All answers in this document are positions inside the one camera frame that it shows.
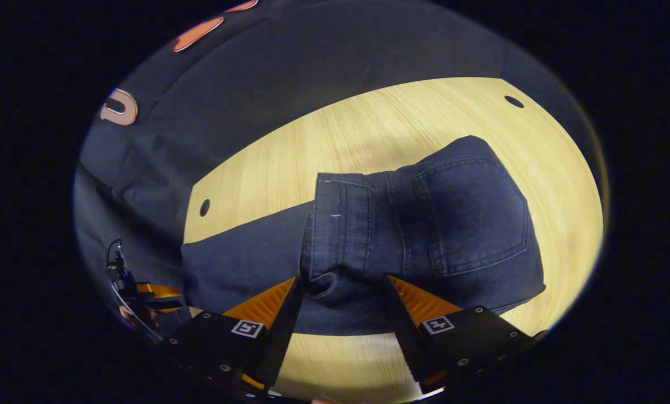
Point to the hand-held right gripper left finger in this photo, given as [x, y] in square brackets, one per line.
[281, 336]

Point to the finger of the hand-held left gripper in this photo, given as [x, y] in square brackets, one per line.
[169, 308]
[161, 290]

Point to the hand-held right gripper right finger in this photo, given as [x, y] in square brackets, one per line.
[413, 342]

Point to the dark blue jeans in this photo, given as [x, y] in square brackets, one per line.
[453, 224]

